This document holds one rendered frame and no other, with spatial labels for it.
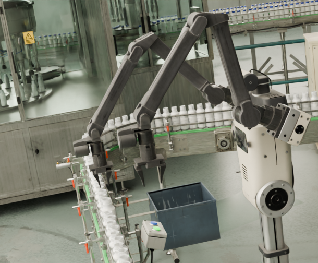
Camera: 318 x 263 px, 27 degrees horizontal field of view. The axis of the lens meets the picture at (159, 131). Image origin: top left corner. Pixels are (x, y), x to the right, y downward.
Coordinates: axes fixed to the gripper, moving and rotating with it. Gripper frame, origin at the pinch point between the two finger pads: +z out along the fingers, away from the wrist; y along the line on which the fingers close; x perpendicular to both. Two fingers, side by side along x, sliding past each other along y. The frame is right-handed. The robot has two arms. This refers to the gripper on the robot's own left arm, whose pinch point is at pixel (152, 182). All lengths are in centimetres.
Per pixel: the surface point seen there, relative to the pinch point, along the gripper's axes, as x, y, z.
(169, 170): 435, 80, 135
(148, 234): 21.6, -1.4, 28.5
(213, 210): 86, 41, 49
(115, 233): 19.6, -14.5, 24.5
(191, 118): 211, 62, 30
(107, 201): 45, -14, 20
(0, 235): 345, -96, 138
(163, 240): 21.6, 4.1, 32.2
